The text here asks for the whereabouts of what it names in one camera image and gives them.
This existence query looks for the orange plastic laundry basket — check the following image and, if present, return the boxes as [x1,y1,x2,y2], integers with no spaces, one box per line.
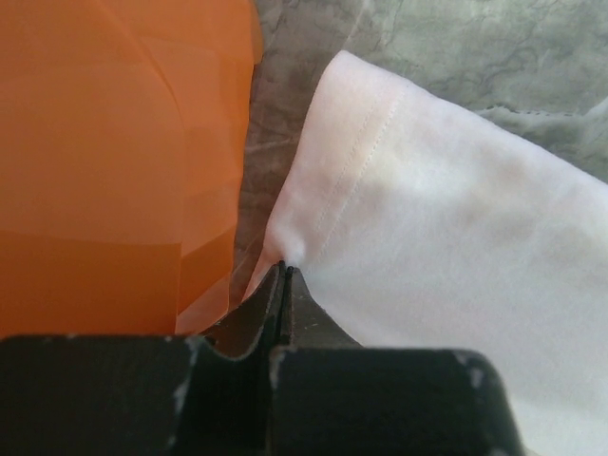
[1,1,262,336]

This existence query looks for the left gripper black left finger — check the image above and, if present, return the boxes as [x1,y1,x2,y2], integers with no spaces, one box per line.
[1,264,285,455]

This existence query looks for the white printed t-shirt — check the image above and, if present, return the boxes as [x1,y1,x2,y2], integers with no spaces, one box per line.
[250,51,607,455]

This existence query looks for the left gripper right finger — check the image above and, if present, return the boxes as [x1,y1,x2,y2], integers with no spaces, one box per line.
[268,268,523,455]

